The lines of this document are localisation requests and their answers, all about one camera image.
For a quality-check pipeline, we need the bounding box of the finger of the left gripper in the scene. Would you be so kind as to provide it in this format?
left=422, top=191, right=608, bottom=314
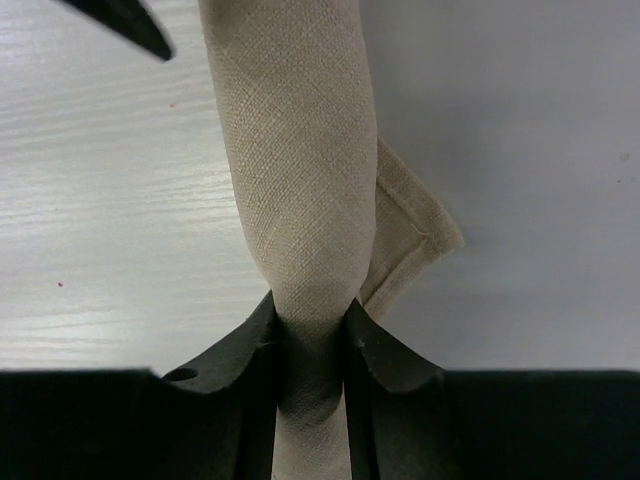
left=60, top=0, right=173, bottom=62

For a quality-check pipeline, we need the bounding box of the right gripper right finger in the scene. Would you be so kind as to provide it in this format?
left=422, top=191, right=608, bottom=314
left=342, top=303, right=639, bottom=480

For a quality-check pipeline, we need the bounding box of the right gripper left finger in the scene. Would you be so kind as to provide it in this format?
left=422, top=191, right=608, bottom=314
left=1, top=296, right=282, bottom=479

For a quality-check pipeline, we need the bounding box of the beige cloth napkin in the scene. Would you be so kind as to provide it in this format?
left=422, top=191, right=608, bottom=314
left=199, top=1, right=464, bottom=479

